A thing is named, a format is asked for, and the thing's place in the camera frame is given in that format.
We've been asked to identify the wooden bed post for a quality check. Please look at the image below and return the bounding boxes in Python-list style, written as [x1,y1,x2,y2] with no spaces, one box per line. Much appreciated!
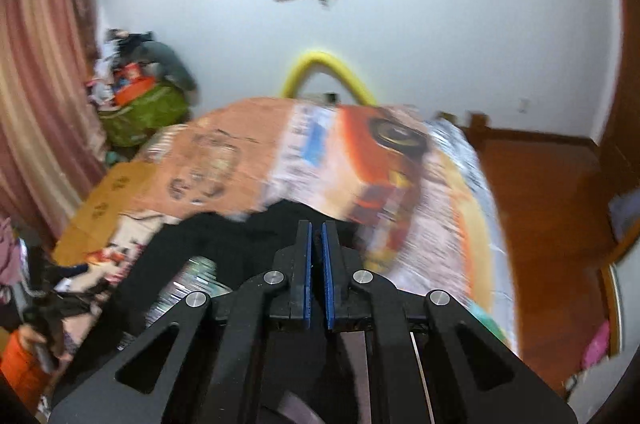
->
[467,113,491,139]

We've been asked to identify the bed with printed orange sheet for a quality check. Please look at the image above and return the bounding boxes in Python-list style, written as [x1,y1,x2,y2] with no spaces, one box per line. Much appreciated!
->
[85,98,518,355]

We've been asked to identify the pink striped curtain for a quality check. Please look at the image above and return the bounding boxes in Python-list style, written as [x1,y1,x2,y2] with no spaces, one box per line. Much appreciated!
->
[0,0,108,249]

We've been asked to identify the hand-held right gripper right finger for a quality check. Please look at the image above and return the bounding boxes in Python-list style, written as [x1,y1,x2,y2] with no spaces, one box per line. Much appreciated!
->
[322,220,576,424]

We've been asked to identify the orange box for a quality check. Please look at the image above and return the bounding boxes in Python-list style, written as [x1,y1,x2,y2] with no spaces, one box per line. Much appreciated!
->
[115,76,157,105]

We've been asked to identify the purple cloth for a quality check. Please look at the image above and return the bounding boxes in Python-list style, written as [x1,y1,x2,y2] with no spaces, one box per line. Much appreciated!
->
[0,218,23,291]

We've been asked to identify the yellow paw print blanket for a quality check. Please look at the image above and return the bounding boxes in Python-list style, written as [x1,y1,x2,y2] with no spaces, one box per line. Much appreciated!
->
[52,161,163,265]

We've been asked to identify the yellow foam tube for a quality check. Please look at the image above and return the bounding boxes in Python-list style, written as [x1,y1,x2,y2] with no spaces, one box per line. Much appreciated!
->
[280,48,377,107]

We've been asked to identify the black cloth garment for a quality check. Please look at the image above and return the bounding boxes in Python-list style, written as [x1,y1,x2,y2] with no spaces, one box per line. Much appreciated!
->
[52,199,361,405]

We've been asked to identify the pink slippers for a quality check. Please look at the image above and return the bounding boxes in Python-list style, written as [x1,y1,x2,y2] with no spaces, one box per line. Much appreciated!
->
[580,321,612,370]

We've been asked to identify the pile of assorted clutter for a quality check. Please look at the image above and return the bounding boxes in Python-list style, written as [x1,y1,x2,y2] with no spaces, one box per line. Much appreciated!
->
[85,28,161,109]

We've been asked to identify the green bag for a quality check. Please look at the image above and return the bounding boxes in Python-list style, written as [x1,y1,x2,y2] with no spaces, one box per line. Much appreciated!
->
[97,84,191,149]

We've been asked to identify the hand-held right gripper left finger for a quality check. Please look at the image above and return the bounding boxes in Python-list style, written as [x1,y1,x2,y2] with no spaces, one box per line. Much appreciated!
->
[47,220,313,424]

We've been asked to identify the person's left forearm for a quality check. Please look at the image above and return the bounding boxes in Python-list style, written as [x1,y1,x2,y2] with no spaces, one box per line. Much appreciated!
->
[0,329,51,411]

